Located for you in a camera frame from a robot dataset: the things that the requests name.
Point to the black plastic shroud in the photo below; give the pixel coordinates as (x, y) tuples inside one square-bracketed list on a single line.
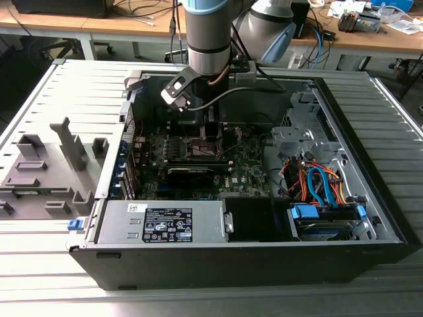
[(248, 219)]

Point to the small grey metal box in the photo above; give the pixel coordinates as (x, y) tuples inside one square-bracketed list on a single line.
[(368, 23)]

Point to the green motherboard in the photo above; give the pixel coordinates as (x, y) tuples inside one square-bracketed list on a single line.
[(248, 165)]

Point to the black graphics card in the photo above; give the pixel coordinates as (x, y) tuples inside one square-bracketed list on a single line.
[(190, 178)]

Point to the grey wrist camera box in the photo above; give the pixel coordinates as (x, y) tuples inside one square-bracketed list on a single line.
[(246, 74)]

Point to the grey parts rack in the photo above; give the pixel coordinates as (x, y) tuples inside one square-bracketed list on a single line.
[(53, 155)]

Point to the black open PC case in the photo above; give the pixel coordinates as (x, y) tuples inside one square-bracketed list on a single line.
[(231, 267)]

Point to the blue box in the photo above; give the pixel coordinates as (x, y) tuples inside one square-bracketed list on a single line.
[(393, 3)]

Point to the black office chair base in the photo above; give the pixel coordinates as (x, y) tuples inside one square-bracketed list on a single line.
[(175, 54), (62, 46)]

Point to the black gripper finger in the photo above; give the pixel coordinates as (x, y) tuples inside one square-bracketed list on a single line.
[(212, 129)]

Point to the wooden desk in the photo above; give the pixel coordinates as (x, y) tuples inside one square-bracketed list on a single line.
[(380, 39)]

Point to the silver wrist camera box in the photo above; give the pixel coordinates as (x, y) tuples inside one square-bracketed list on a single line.
[(175, 89)]

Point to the black monitor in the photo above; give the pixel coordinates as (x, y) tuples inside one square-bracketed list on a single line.
[(66, 8)]

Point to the CPU socket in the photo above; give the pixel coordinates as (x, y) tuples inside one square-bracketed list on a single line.
[(198, 150)]

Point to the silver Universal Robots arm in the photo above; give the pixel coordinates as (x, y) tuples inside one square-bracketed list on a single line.
[(206, 33)]

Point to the silver metal drive cage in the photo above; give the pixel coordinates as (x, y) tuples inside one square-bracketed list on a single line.
[(291, 135)]

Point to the blue case latch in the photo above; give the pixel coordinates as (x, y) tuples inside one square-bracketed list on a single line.
[(74, 225)]

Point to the green RAM stick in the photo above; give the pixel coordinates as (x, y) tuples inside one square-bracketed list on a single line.
[(36, 191)]

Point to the black RAM slot row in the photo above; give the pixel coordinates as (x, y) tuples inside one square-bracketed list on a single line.
[(198, 164), (180, 129)]

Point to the round coin battery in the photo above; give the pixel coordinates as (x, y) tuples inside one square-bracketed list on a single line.
[(246, 133)]

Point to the hard disk blue carrier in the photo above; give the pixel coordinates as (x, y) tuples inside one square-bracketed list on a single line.
[(317, 228)]

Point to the grey power supply unit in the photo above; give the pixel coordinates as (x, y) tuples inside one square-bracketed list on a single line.
[(115, 221)]

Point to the black box device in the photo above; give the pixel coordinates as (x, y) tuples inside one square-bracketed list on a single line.
[(301, 20)]

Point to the copper heat sink cooler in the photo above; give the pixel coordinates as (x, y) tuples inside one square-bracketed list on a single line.
[(347, 21)]

